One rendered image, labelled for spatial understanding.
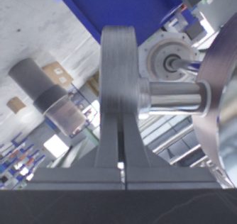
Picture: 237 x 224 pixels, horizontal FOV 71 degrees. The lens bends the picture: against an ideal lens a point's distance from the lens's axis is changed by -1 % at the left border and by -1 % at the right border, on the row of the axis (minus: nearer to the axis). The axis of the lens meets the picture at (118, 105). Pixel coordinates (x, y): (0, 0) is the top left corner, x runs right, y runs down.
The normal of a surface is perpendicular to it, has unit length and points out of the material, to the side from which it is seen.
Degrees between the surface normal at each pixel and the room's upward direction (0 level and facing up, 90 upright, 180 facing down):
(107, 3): 90
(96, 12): 90
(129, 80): 103
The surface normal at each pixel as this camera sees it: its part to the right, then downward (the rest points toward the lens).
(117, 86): 0.02, -0.06
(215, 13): -0.07, 0.26
